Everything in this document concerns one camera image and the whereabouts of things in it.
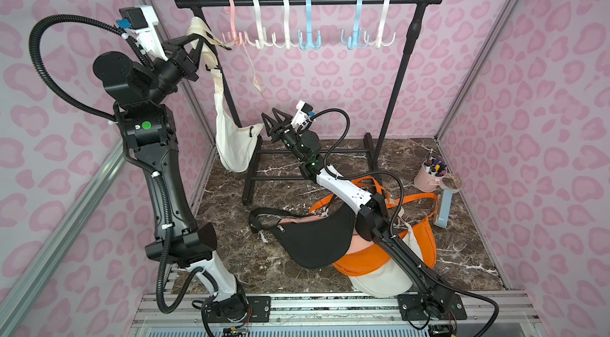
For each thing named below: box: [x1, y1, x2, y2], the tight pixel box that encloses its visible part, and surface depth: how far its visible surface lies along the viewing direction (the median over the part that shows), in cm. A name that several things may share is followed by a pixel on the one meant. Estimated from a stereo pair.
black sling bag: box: [248, 204, 356, 269], surface depth 83 cm
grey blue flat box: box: [435, 189, 454, 229], surface depth 92 cm
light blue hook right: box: [340, 0, 371, 50], surface depth 65 cm
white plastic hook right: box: [363, 0, 397, 50], surface depth 63 cm
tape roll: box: [441, 174, 463, 192], surface depth 105 cm
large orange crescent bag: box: [386, 192, 439, 269], surface depth 86 cm
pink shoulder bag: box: [277, 214, 375, 254], surface depth 78 cm
